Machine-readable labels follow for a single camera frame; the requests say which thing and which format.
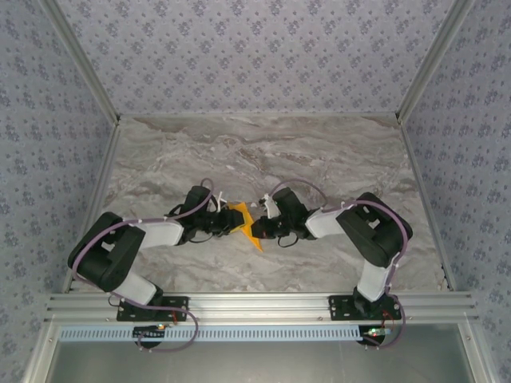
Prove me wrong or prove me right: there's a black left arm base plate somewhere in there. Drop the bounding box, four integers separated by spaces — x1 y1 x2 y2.
116 294 189 322

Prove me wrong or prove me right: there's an orange cloth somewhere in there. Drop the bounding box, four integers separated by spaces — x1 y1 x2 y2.
225 201 265 254

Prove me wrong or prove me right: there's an aluminium side rail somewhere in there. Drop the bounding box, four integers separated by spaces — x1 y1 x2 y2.
397 115 458 294
61 121 123 294

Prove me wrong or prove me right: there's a grey metal sheet panel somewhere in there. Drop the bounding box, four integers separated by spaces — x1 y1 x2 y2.
23 322 492 383

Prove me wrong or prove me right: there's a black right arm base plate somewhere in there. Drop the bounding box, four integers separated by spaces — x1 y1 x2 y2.
327 294 402 322

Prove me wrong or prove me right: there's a small black adapter board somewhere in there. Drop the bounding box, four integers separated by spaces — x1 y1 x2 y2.
361 326 390 343
133 325 167 340

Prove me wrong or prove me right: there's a slotted grey cable duct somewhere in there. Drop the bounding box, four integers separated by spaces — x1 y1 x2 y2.
58 325 451 342

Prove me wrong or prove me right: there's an aluminium frame post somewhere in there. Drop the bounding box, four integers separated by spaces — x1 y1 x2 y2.
394 0 478 124
39 0 122 125

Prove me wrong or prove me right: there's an aluminium cross rail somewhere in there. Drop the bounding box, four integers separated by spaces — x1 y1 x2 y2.
43 291 479 323

